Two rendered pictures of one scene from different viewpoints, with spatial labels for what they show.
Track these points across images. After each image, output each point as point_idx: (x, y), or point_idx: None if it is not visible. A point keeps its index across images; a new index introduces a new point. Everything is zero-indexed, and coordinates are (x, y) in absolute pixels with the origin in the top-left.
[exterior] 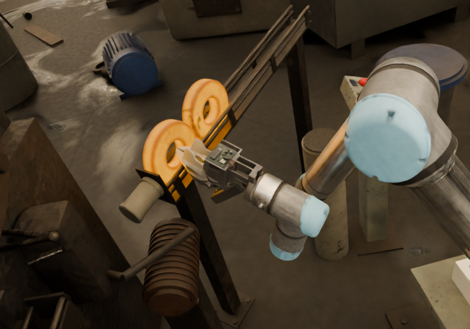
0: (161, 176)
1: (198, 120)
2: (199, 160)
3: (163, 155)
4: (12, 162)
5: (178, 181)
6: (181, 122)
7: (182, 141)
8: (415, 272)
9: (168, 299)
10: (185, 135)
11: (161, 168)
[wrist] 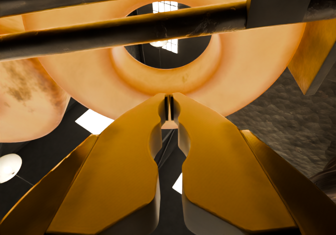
0: (282, 31)
1: (20, 93)
2: (148, 147)
3: (218, 89)
4: (327, 76)
5: None
6: (109, 118)
7: (117, 78)
8: None
9: None
10: (99, 86)
11: (254, 59)
